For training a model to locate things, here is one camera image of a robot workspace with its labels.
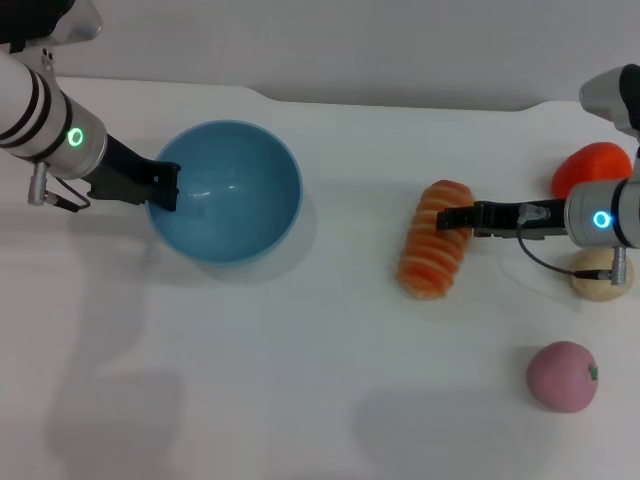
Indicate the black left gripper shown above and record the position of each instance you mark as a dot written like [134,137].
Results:
[127,170]

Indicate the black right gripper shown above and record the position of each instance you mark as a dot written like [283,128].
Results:
[500,220]

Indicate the orange striped bread loaf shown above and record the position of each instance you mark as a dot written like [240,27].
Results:
[430,260]

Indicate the blue bowl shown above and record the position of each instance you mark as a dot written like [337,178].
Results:
[235,200]

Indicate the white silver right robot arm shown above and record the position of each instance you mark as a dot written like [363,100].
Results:
[585,215]

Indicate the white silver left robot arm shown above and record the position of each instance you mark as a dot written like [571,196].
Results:
[35,115]

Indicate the red toy fruit with stem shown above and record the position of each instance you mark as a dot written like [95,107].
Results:
[592,167]

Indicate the beige round potato toy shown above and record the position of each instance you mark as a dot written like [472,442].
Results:
[595,290]

